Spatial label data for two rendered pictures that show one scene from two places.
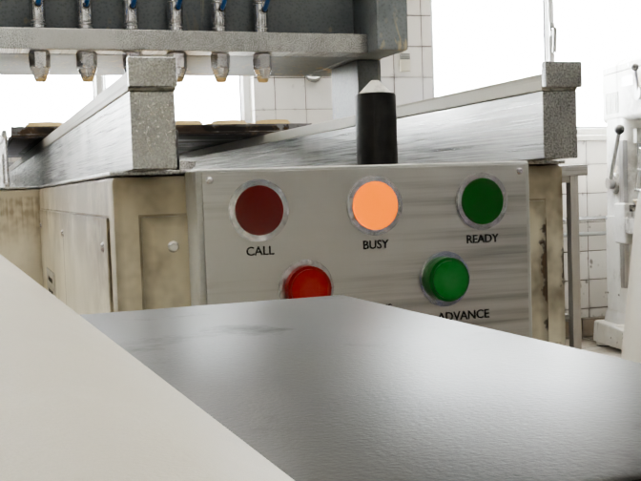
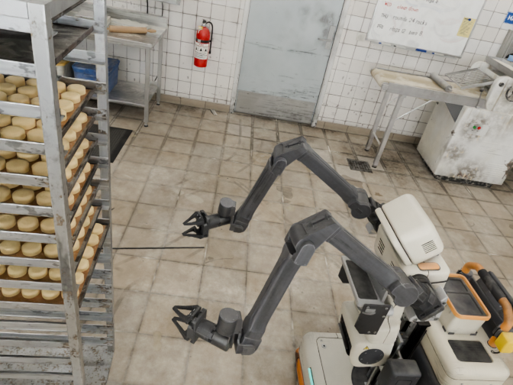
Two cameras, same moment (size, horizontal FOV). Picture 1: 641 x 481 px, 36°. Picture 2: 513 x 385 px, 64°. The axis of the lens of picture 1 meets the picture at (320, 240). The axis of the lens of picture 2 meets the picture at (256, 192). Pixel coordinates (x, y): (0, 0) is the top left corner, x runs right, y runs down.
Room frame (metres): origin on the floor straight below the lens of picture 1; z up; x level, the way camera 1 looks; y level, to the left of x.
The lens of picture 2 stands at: (1.48, -0.52, 2.01)
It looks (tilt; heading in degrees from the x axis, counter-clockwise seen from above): 33 degrees down; 190
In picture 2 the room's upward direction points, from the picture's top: 12 degrees clockwise
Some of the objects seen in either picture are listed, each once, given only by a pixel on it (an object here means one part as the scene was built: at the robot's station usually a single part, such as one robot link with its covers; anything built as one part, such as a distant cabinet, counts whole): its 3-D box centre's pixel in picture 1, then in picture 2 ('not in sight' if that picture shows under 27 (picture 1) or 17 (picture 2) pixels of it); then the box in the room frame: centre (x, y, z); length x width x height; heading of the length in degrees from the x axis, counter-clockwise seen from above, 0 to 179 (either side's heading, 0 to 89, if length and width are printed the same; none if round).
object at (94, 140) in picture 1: (41, 165); not in sight; (1.56, 0.43, 0.87); 2.01 x 0.03 x 0.07; 19
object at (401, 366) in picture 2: not in sight; (373, 353); (0.24, -0.12, 0.61); 0.28 x 0.27 x 0.25; 21
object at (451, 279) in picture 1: (444, 279); not in sight; (0.68, -0.08, 0.76); 0.03 x 0.02 x 0.03; 109
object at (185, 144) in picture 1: (134, 142); not in sight; (1.61, 0.29, 0.91); 0.60 x 0.40 x 0.01; 19
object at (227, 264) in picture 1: (367, 267); not in sight; (0.68, -0.03, 0.77); 0.24 x 0.04 x 0.14; 109
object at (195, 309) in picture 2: not in sight; (185, 316); (0.68, -0.81, 0.97); 0.09 x 0.07 x 0.07; 81
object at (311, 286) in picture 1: (306, 288); not in sight; (0.65, 0.01, 0.76); 0.03 x 0.02 x 0.03; 109
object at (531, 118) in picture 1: (222, 161); not in sight; (1.66, 0.16, 0.87); 2.01 x 0.03 x 0.07; 19
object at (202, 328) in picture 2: not in sight; (205, 329); (0.70, -0.73, 0.96); 0.07 x 0.07 x 0.10; 81
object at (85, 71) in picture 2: not in sight; (97, 74); (-2.28, -3.18, 0.36); 0.47 x 0.38 x 0.26; 18
